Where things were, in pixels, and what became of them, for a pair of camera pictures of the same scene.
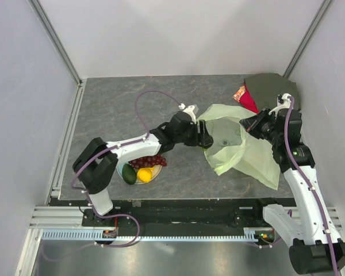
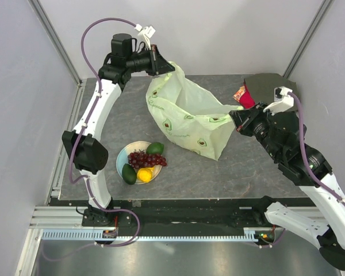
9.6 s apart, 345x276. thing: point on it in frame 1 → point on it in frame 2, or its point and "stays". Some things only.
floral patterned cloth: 240,92 stays
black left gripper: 203,140 → 158,65
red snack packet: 246,101 stays
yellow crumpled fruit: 145,173 stays
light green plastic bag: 234,147 → 190,114
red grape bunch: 148,161 stays
